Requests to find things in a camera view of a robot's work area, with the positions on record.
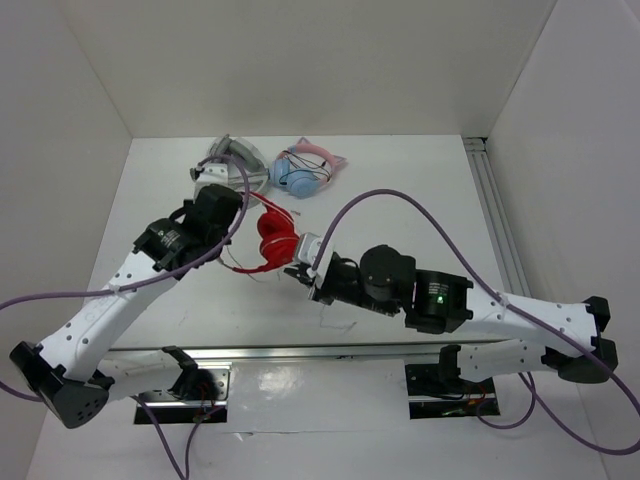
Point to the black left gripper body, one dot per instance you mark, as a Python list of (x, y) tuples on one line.
[(189, 203)]

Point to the blue pink cat-ear headphones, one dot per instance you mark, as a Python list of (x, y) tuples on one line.
[(304, 168)]

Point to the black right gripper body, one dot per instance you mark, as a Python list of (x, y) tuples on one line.
[(342, 283)]

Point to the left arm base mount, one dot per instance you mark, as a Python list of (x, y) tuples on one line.
[(195, 395)]

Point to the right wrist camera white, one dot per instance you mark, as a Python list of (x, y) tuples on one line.
[(313, 251)]

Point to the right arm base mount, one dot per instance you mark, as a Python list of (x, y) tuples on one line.
[(429, 397)]

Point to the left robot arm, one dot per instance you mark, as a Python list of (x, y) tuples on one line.
[(69, 371)]

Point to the grey headphones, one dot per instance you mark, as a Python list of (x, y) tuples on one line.
[(239, 151)]

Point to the red headphones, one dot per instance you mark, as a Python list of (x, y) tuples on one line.
[(276, 228)]

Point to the aluminium rail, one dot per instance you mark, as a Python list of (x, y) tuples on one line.
[(502, 239), (320, 352)]

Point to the aluminium rail right side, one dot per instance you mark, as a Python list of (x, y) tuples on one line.
[(502, 239)]

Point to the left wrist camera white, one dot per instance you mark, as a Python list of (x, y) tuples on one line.
[(210, 173)]

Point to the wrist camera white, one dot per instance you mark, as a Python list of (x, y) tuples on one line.
[(313, 251), (210, 173)]

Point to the aluminium rail front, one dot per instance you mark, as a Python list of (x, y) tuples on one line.
[(320, 352)]

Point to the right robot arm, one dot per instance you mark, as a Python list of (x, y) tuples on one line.
[(534, 335)]

